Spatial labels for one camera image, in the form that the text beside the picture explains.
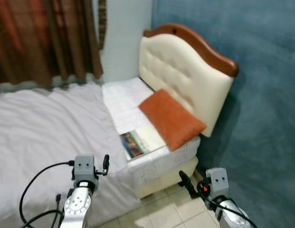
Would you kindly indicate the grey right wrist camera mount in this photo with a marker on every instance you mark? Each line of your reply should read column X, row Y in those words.
column 218, row 180

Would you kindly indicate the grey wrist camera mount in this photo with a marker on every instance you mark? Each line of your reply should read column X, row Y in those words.
column 84, row 166
column 218, row 180

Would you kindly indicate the cream bed base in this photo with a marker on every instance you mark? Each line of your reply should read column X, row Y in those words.
column 159, row 183

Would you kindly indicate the colourful cover magazine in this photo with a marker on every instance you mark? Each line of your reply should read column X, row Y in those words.
column 133, row 145

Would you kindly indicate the brown curtain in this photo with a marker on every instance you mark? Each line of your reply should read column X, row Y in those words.
column 38, row 38

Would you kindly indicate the brown patterned curtain tieback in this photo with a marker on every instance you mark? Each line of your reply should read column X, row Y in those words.
column 102, row 23

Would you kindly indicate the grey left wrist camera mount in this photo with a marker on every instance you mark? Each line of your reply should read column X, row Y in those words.
column 84, row 166

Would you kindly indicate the white patterned mattress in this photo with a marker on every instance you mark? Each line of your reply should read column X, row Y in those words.
column 121, row 99

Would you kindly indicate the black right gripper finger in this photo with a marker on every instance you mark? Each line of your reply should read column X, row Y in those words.
column 187, row 183

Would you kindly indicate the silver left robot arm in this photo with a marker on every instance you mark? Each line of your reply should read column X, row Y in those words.
column 77, row 206

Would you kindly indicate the cream tufted headboard wooden frame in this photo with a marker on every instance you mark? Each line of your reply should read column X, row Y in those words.
column 185, row 71

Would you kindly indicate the grey blanket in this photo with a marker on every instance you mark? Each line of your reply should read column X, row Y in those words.
column 43, row 123

